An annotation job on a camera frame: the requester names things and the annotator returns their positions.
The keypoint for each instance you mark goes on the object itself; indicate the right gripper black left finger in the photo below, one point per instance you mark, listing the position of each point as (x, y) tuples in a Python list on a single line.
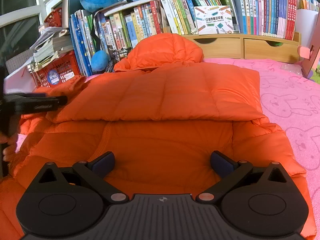
[(92, 174)]

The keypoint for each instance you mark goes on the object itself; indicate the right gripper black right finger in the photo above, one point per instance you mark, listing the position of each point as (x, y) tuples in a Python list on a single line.
[(231, 174)]

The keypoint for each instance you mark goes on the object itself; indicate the orange down jacket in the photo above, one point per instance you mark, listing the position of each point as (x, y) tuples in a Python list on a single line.
[(160, 119)]

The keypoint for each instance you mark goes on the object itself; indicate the person's left hand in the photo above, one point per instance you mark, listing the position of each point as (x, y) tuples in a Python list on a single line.
[(9, 151)]

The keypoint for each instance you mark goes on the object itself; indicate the red plastic crate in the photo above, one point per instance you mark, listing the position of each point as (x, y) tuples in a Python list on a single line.
[(61, 69)]

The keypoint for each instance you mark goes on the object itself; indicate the stack of papers and books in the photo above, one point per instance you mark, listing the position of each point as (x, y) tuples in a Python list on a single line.
[(53, 43)]

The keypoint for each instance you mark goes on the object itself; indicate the pink bunny print blanket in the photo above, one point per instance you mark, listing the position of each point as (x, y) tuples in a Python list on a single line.
[(290, 104)]

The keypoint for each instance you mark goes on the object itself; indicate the blue plush ball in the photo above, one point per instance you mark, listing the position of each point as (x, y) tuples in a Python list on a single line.
[(99, 61)]

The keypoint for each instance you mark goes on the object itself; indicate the row of upright books left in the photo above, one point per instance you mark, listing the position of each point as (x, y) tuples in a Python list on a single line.
[(122, 25)]

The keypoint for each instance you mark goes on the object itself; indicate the row of upright books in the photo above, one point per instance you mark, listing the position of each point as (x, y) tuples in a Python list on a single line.
[(122, 25), (274, 18)]

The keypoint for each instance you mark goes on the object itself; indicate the miniature black bicycle model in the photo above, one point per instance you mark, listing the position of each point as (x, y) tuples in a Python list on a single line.
[(115, 56)]

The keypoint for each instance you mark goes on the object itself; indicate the pink cardboard stand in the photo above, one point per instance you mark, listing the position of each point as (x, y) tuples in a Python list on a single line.
[(307, 25)]

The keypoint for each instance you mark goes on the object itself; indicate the wooden desk drawer organizer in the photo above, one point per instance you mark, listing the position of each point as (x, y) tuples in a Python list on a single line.
[(249, 47)]

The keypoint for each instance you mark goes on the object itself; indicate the white label printer box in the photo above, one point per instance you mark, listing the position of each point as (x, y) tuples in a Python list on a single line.
[(215, 19)]

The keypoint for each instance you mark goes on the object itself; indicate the row of upright books right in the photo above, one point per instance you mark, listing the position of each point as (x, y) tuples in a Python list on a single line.
[(274, 18)]

